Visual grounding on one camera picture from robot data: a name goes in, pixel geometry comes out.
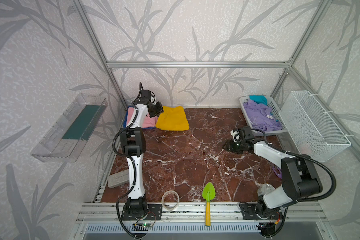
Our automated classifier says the yellow printed t-shirt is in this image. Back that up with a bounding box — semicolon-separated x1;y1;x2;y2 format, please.
156;106;190;131

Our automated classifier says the grey plastic laundry basket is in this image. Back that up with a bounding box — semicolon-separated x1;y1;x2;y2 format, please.
239;96;288;136

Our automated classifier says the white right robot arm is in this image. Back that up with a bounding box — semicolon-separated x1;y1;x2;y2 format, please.
223;127;323;215

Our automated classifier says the pink folded t-shirt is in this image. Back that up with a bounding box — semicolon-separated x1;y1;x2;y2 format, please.
124;107;159;129

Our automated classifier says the blue folded t-shirt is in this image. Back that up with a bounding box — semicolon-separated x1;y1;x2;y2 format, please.
122;104;157;132

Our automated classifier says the purple t-shirt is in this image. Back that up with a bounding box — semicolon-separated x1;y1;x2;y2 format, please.
243;99;283;133

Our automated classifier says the purple pink toy rake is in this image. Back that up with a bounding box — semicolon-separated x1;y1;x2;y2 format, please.
272;165;282;179

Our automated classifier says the teal t-shirt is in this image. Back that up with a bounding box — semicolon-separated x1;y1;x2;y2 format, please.
249;95;268;106

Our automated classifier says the green toy trowel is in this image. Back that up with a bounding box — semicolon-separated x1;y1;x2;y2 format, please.
202;182;216;227

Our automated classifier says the dark green sponge pad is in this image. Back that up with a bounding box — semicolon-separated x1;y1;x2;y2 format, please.
62;105;100;141

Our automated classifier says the grey rectangular block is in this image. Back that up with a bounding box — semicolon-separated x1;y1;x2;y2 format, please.
108;170;129;189

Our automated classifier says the clear tape roll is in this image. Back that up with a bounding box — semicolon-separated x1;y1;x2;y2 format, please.
161;190;180;212

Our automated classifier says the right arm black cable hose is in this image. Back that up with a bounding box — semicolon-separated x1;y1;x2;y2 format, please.
250;128;337;238

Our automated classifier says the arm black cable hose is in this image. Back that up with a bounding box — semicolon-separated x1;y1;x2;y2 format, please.
250;128;337;238
111;82;145;239

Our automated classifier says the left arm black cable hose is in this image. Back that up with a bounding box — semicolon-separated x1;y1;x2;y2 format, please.
111;82;145;239

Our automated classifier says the white wire mesh basket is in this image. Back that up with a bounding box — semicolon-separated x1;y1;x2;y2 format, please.
279;91;352;163

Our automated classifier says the clear plastic wall shelf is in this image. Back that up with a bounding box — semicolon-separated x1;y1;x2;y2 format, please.
31;94;108;163

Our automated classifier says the aluminium frame profile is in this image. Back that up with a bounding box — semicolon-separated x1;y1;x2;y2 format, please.
68;1;360;166

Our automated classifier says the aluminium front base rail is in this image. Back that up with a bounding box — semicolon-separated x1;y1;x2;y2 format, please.
75;202;328;223

